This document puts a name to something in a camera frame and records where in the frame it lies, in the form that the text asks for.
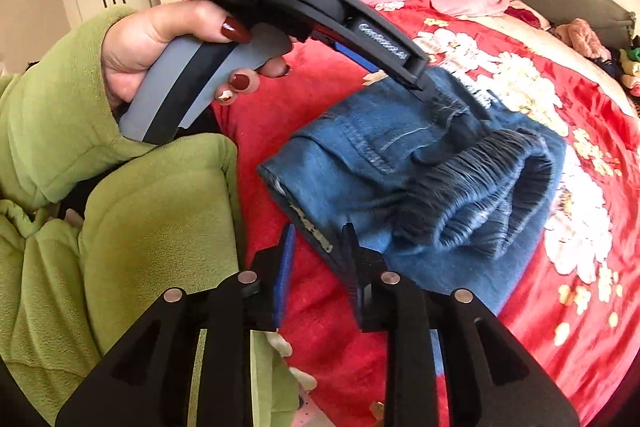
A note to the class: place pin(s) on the pile of folded clothes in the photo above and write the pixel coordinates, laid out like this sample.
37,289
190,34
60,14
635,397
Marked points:
631,67

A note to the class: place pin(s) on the person's green fleece robe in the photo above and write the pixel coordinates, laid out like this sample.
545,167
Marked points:
150,232

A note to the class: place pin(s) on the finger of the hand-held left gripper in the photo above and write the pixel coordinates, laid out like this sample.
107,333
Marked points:
390,49
356,57

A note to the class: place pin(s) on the dark red cloth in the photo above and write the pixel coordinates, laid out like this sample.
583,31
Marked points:
525,14

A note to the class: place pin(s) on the blue denim pants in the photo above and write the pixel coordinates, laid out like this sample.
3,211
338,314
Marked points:
350,167

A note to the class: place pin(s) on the person's left hand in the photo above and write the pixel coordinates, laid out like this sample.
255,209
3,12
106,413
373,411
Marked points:
150,37

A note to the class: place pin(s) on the red floral blanket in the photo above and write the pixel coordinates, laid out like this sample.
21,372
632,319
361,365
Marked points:
525,382

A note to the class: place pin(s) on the pink fuzzy garment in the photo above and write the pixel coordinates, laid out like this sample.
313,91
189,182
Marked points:
580,38

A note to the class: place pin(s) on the person's left forearm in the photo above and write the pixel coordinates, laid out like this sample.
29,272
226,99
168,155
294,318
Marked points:
55,107

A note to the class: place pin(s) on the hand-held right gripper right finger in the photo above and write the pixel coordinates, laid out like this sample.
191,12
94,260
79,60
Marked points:
354,277

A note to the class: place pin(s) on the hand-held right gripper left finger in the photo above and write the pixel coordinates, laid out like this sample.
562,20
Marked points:
285,277

